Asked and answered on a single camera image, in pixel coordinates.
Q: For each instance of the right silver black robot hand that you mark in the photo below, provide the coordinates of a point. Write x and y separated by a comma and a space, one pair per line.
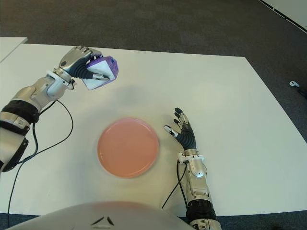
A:
188, 139

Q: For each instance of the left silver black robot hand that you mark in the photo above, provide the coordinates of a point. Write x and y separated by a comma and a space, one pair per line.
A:
68, 60

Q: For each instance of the purple tissue paper pack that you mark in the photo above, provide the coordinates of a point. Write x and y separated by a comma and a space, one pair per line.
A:
105, 67

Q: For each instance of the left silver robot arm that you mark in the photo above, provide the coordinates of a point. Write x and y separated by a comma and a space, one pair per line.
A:
28, 95

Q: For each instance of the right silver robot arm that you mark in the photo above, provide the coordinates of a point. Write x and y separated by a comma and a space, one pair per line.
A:
199, 182

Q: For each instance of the round pink plate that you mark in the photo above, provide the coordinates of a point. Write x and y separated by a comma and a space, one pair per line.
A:
128, 147

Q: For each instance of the white side table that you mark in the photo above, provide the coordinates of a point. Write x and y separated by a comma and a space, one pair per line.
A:
9, 46

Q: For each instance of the white VR controller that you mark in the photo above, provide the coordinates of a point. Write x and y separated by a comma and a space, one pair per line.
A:
293, 83

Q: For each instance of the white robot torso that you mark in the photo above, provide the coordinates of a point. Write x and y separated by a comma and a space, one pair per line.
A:
96, 215

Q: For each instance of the white panel with black seam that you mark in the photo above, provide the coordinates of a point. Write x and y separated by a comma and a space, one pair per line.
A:
287, 12

